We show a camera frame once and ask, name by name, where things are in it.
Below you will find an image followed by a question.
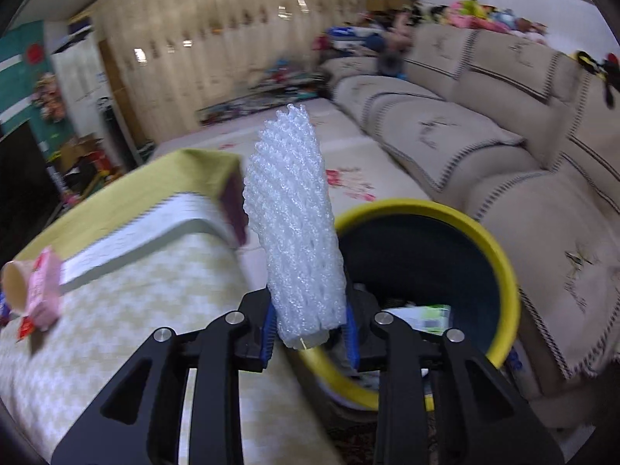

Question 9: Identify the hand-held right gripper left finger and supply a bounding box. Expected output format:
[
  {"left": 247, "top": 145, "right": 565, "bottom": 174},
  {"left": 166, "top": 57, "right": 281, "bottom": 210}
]
[{"left": 51, "top": 288, "right": 279, "bottom": 465}]

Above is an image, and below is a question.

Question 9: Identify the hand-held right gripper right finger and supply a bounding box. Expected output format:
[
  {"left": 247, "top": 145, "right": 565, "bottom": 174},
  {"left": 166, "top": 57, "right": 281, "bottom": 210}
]
[{"left": 341, "top": 286, "right": 565, "bottom": 465}]

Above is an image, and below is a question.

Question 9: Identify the white green plastic bottle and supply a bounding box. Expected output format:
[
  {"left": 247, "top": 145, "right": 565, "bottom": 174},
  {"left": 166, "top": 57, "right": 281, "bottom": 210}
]
[{"left": 382, "top": 303, "right": 452, "bottom": 337}]

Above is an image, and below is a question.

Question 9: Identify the black bin with yellow rim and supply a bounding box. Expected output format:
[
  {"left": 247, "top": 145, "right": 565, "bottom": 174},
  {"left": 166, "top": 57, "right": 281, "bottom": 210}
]
[{"left": 291, "top": 198, "right": 521, "bottom": 412}]

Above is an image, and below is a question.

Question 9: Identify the white foam net sleeve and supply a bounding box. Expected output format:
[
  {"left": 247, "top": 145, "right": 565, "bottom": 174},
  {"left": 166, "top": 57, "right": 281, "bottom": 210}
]
[{"left": 242, "top": 103, "right": 348, "bottom": 350}]

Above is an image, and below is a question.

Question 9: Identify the white blue printed bag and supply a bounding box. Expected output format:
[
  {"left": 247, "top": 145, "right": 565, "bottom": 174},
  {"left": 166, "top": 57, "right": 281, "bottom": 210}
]
[{"left": 504, "top": 346, "right": 524, "bottom": 376}]

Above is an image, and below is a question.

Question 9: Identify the beige embroidered sofa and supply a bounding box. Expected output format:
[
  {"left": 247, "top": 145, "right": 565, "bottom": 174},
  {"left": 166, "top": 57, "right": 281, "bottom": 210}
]
[{"left": 317, "top": 24, "right": 620, "bottom": 432}]

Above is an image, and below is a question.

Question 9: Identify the pink packet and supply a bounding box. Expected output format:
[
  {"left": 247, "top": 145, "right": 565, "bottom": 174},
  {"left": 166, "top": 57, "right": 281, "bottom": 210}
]
[{"left": 23, "top": 246, "right": 64, "bottom": 332}]

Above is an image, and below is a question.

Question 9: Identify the low shelf of books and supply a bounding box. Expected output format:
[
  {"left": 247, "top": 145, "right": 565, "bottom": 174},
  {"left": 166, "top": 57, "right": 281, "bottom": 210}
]
[{"left": 196, "top": 68, "right": 330, "bottom": 127}]

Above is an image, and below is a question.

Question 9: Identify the beige paper cup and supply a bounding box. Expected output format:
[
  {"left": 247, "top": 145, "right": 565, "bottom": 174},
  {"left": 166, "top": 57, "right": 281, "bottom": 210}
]
[{"left": 0, "top": 259, "right": 37, "bottom": 315}]

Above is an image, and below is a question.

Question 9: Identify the black tower fan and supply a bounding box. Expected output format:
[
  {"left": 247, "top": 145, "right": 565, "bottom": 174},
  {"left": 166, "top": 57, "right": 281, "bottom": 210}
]
[{"left": 97, "top": 97, "right": 139, "bottom": 170}]

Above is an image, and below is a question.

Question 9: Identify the open cardboard box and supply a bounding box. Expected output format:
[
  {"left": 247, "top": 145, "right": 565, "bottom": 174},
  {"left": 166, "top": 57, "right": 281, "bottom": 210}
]
[{"left": 63, "top": 136, "right": 105, "bottom": 165}]

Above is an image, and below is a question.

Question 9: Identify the beige patterned curtain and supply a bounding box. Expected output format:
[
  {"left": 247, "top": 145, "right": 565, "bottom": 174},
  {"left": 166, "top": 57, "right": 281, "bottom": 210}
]
[{"left": 92, "top": 0, "right": 369, "bottom": 131}]

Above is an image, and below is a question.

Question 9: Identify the black flat television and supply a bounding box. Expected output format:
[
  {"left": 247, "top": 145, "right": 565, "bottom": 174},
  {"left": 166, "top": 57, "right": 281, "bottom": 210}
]
[{"left": 0, "top": 123, "right": 64, "bottom": 253}]

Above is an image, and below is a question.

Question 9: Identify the white cabinet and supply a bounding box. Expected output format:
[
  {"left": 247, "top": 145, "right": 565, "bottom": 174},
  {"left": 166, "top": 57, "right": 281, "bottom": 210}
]
[{"left": 51, "top": 39, "right": 117, "bottom": 156}]

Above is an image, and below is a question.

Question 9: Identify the artificial flower decoration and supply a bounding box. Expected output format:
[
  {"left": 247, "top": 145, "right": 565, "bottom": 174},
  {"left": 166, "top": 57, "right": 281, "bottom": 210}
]
[{"left": 34, "top": 72, "right": 66, "bottom": 122}]

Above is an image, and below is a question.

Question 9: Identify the pile of plush toys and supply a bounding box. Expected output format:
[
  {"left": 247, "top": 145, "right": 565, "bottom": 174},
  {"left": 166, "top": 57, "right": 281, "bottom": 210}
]
[{"left": 426, "top": 0, "right": 548, "bottom": 44}]

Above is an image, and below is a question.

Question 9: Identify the black yellow plush toy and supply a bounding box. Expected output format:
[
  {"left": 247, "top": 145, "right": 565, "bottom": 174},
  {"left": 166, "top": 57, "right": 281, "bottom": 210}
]
[{"left": 574, "top": 51, "right": 620, "bottom": 107}]

